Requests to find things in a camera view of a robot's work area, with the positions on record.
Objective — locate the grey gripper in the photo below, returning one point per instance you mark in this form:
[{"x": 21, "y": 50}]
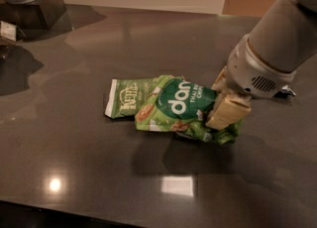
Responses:
[{"x": 254, "y": 71}]

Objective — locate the green rice chip bag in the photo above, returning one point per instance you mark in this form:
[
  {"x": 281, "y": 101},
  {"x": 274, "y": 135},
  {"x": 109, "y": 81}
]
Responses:
[{"x": 176, "y": 105}]

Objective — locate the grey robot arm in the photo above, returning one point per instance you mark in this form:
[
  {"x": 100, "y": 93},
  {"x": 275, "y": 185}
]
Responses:
[{"x": 265, "y": 60}]

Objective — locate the blue chip bag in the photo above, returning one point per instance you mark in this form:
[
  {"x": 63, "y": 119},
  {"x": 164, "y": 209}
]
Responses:
[{"x": 286, "y": 91}]

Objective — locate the green jalapeno chip bag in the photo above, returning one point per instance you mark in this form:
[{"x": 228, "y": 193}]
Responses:
[{"x": 126, "y": 96}]

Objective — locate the dark wooden block stand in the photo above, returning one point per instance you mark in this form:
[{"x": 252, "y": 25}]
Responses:
[{"x": 37, "y": 15}]

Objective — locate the small white label card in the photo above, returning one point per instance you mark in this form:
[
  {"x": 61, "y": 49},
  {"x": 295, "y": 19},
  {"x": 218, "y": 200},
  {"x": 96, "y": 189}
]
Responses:
[{"x": 8, "y": 31}]

